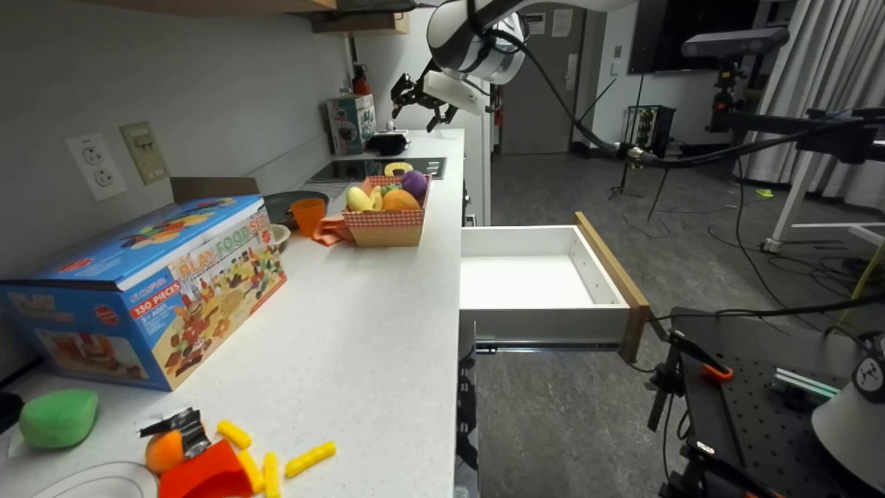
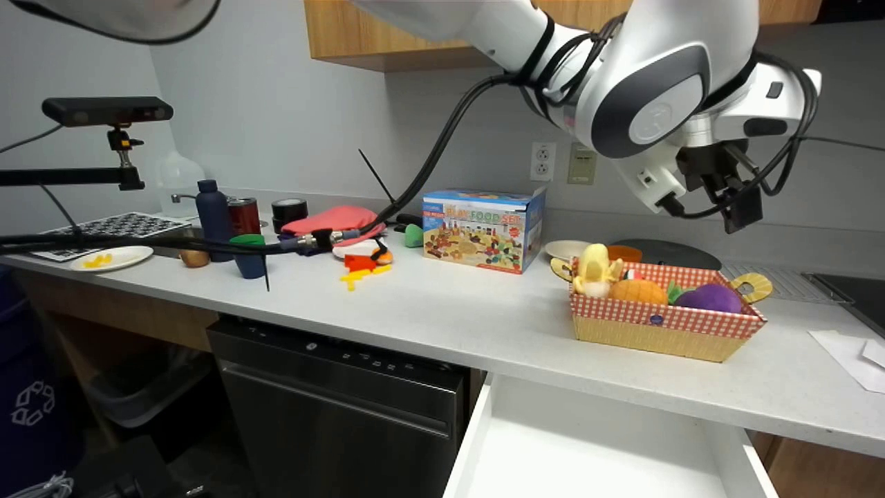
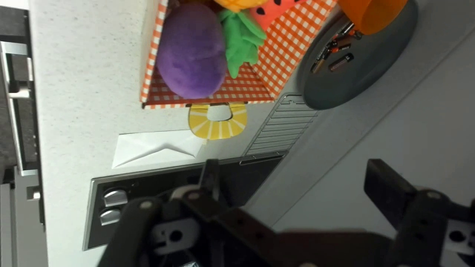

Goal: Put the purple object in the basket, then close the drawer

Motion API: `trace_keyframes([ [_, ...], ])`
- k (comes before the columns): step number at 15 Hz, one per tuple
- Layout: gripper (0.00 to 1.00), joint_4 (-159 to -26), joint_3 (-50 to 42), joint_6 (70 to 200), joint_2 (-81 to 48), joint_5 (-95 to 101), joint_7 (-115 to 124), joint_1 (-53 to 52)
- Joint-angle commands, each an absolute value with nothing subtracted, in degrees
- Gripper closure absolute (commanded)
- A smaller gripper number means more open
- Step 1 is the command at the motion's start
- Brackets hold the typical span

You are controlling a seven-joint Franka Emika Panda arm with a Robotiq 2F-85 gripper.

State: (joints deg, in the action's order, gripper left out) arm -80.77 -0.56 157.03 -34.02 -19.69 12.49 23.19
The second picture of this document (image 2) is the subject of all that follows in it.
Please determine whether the white toy plate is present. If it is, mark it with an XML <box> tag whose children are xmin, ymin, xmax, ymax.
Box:
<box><xmin>329</xmin><ymin>234</ymin><xmax>394</xmax><ymax>263</ymax></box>

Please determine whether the yellow toy pineapple ring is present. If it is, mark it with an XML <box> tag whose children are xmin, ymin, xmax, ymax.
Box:
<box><xmin>730</xmin><ymin>269</ymin><xmax>777</xmax><ymax>307</ymax></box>

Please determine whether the black pan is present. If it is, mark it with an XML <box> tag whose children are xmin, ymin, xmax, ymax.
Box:
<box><xmin>632</xmin><ymin>234</ymin><xmax>729</xmax><ymax>273</ymax></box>

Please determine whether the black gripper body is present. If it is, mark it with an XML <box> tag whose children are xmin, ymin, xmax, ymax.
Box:
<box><xmin>675</xmin><ymin>137</ymin><xmax>752</xmax><ymax>202</ymax></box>

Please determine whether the red checkered tan basket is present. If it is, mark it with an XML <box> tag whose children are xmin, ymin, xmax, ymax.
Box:
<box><xmin>565</xmin><ymin>260</ymin><xmax>769</xmax><ymax>366</ymax></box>

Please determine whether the yellow toy fry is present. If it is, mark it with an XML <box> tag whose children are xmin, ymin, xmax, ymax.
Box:
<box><xmin>341</xmin><ymin>266</ymin><xmax>397</xmax><ymax>292</ymax></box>

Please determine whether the blue toy food box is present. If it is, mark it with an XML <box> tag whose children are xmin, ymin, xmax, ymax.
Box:
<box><xmin>420</xmin><ymin>184</ymin><xmax>547</xmax><ymax>276</ymax></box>

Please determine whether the wooden upper cabinet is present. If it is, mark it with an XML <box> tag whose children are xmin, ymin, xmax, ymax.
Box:
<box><xmin>301</xmin><ymin>0</ymin><xmax>825</xmax><ymax>75</ymax></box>

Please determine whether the white wall outlet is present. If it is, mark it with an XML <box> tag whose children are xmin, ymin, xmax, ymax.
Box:
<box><xmin>528</xmin><ymin>137</ymin><xmax>559</xmax><ymax>184</ymax></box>

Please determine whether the yellow toy banana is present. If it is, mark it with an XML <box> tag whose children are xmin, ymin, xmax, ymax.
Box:
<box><xmin>550</xmin><ymin>240</ymin><xmax>632</xmax><ymax>299</ymax></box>

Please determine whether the grey grid rack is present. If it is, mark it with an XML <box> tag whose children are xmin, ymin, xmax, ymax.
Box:
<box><xmin>30</xmin><ymin>209</ymin><xmax>193</xmax><ymax>266</ymax></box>

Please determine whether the black tape roll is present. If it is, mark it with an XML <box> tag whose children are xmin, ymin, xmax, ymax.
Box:
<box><xmin>272</xmin><ymin>195</ymin><xmax>310</xmax><ymax>234</ymax></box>

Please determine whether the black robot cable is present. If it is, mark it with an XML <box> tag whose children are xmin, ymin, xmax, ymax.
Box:
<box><xmin>0</xmin><ymin>16</ymin><xmax>825</xmax><ymax>260</ymax></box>

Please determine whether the blue bottle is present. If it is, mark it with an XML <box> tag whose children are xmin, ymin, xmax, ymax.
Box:
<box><xmin>193</xmin><ymin>176</ymin><xmax>235</xmax><ymax>263</ymax></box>

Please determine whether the blue recycling bin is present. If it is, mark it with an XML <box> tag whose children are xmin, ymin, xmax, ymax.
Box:
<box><xmin>0</xmin><ymin>270</ymin><xmax>91</xmax><ymax>498</ymax></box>

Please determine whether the dark steel dishwasher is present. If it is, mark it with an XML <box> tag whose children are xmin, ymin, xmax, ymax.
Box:
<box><xmin>206</xmin><ymin>314</ymin><xmax>476</xmax><ymax>498</ymax></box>

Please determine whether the red plate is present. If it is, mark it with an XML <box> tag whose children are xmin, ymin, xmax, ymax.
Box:
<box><xmin>278</xmin><ymin>202</ymin><xmax>388</xmax><ymax>244</ymax></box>

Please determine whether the wooden cabinet front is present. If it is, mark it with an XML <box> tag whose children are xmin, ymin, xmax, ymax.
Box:
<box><xmin>749</xmin><ymin>428</ymin><xmax>885</xmax><ymax>498</ymax></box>

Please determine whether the white paper sheet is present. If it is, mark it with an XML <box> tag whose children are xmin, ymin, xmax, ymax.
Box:
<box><xmin>807</xmin><ymin>325</ymin><xmax>885</xmax><ymax>396</ymax></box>

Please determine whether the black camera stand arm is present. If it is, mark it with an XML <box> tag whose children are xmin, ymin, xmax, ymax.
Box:
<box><xmin>0</xmin><ymin>123</ymin><xmax>149</xmax><ymax>194</ymax></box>

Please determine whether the beige wall switch plate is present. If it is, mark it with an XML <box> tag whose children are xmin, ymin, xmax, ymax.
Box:
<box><xmin>565</xmin><ymin>141</ymin><xmax>601</xmax><ymax>187</ymax></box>

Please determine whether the red can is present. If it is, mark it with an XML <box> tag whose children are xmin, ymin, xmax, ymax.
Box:
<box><xmin>227</xmin><ymin>195</ymin><xmax>264</xmax><ymax>238</ymax></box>

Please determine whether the red toy fries container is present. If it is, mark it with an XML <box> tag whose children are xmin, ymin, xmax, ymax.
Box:
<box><xmin>341</xmin><ymin>252</ymin><xmax>397</xmax><ymax>276</ymax></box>

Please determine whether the purple toy fruit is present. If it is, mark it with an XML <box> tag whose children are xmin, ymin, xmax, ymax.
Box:
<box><xmin>675</xmin><ymin>278</ymin><xmax>749</xmax><ymax>314</ymax></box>

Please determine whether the black cooktop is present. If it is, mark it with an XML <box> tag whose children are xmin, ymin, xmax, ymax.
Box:
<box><xmin>799</xmin><ymin>270</ymin><xmax>885</xmax><ymax>341</ymax></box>

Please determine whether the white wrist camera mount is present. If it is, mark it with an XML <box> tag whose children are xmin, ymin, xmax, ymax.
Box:
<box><xmin>614</xmin><ymin>135</ymin><xmax>702</xmax><ymax>218</ymax></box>

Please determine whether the orange toy fruit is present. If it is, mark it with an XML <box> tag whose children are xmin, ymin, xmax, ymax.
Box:
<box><xmin>606</xmin><ymin>276</ymin><xmax>673</xmax><ymax>307</ymax></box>

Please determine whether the grey plastic bin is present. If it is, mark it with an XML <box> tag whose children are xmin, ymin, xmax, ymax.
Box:
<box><xmin>81</xmin><ymin>342</ymin><xmax>221</xmax><ymax>435</ymax></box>

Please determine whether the white drawer wooden front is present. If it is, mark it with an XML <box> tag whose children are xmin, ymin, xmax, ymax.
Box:
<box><xmin>441</xmin><ymin>371</ymin><xmax>784</xmax><ymax>498</ymax></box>

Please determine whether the white bowl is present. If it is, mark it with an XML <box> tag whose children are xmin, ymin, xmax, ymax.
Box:
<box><xmin>539</xmin><ymin>238</ymin><xmax>593</xmax><ymax>270</ymax></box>

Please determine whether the black depth camera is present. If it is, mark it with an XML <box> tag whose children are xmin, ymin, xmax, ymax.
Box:
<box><xmin>40</xmin><ymin>94</ymin><xmax>177</xmax><ymax>129</ymax></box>

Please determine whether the wooden cabinet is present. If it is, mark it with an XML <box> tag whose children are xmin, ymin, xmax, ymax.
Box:
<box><xmin>749</xmin><ymin>428</ymin><xmax>885</xmax><ymax>498</ymax></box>
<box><xmin>301</xmin><ymin>0</ymin><xmax>825</xmax><ymax>75</ymax></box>

